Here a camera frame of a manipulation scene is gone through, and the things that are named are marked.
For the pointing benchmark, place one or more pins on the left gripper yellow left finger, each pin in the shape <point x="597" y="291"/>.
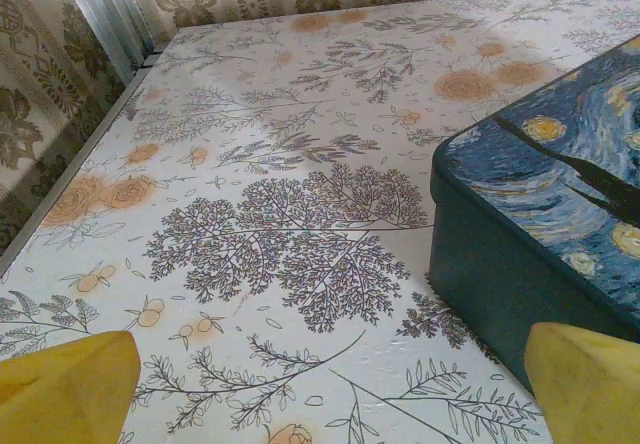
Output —
<point x="60" y="394"/>

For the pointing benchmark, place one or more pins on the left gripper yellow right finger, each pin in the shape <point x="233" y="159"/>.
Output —
<point x="590" y="394"/>

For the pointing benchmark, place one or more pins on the aluminium table side rail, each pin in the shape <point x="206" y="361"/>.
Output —
<point x="80" y="164"/>

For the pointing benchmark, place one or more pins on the starry night tin box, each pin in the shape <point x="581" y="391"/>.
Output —
<point x="500" y="254"/>

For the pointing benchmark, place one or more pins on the aluminium frame post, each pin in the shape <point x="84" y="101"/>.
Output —
<point x="107" y="14"/>

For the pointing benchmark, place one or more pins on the floral patterned table cover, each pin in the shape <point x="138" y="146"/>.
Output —
<point x="250" y="114"/>

